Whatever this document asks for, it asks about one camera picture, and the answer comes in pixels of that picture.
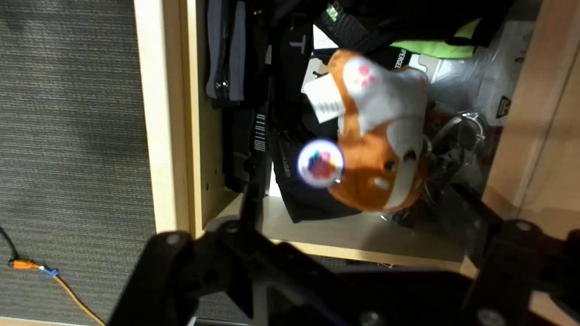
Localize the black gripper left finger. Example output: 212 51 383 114
238 151 268 236

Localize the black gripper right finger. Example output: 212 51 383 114
432 180 508 268

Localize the orange and white plush toy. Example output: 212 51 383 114
296 49 433 214

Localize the light wooden drawer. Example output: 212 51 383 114
133 0 580 276

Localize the black clothes pile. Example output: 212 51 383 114
220 0 522 227

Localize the clear plastic bag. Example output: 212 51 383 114
423 20 537 131

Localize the grey folded garment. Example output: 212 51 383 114
205 0 250 105

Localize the neon green garment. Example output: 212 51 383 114
388 17 482 62

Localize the grey ribbed floor mat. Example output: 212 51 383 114
0 0 160 326

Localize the orange floor cable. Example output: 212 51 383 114
7 257 109 326

